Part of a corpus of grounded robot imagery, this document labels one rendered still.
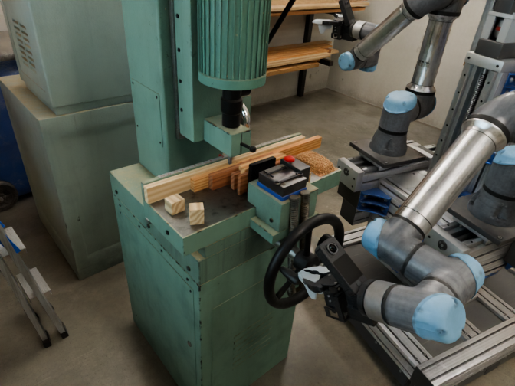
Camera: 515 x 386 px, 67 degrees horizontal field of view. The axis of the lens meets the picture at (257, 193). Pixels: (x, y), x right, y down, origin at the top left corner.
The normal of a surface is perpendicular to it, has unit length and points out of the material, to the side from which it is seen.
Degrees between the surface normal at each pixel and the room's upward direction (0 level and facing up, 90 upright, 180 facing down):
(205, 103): 90
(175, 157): 90
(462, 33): 90
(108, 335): 0
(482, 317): 0
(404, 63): 90
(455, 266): 5
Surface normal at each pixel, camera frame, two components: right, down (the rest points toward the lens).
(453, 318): 0.56, 0.00
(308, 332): 0.07, -0.84
